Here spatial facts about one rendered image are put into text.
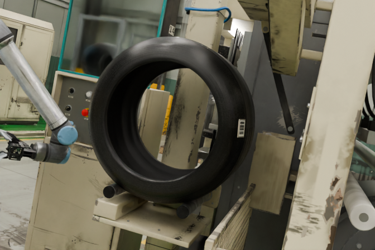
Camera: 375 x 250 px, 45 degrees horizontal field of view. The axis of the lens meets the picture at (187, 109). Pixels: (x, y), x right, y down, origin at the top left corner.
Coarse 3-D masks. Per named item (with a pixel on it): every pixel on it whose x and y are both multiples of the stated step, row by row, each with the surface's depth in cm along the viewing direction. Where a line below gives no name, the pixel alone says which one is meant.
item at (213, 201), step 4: (220, 188) 185; (212, 192) 186; (216, 192) 186; (220, 192) 187; (212, 196) 186; (216, 196) 186; (208, 200) 186; (212, 200) 186; (216, 200) 186; (204, 204) 187; (208, 204) 186; (212, 204) 185; (216, 204) 186
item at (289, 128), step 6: (264, 36) 176; (270, 60) 176; (276, 78) 175; (276, 84) 175; (282, 84) 175; (282, 90) 174; (282, 96) 174; (282, 102) 174; (282, 108) 174; (288, 108) 174; (288, 114) 174; (288, 120) 174; (288, 126) 174; (288, 132) 174; (294, 132) 174
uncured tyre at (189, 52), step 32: (128, 64) 158; (160, 64) 184; (192, 64) 151; (224, 64) 153; (96, 96) 161; (128, 96) 188; (224, 96) 149; (96, 128) 161; (128, 128) 188; (224, 128) 149; (128, 160) 184; (224, 160) 150; (128, 192) 162; (160, 192) 155; (192, 192) 153
